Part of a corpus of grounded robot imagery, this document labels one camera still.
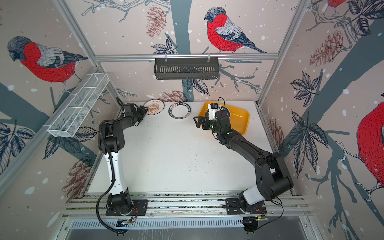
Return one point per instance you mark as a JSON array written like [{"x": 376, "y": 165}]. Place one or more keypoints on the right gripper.
[{"x": 203, "y": 119}]

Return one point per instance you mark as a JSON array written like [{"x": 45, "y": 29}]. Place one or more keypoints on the black hanging wire basket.
[{"x": 186, "y": 69}]

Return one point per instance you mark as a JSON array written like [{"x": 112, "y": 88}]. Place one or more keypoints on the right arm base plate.
[{"x": 241, "y": 207}]

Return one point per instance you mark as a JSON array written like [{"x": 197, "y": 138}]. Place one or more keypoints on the green lettered plate back centre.
[{"x": 179, "y": 110}]

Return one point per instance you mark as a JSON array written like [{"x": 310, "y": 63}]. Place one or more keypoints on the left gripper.
[{"x": 141, "y": 109}]

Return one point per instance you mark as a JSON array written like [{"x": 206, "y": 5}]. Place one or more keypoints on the orange sunburst plate back left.
[{"x": 154, "y": 106}]

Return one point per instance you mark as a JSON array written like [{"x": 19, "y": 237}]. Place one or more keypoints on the horizontal aluminium frame bar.
[{"x": 148, "y": 58}]

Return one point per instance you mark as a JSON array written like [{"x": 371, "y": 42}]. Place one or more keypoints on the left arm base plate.
[{"x": 123, "y": 208}]

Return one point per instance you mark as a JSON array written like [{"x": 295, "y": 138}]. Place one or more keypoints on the yellow plastic bin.
[{"x": 239, "y": 118}]

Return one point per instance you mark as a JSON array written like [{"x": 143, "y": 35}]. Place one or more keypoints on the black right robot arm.
[{"x": 272, "y": 175}]

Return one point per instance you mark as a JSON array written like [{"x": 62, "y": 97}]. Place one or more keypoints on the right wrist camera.
[{"x": 212, "y": 109}]

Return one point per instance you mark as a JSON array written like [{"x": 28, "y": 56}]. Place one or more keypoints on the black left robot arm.
[{"x": 111, "y": 141}]

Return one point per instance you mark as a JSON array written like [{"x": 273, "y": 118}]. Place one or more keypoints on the white mesh wire shelf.
[{"x": 71, "y": 118}]

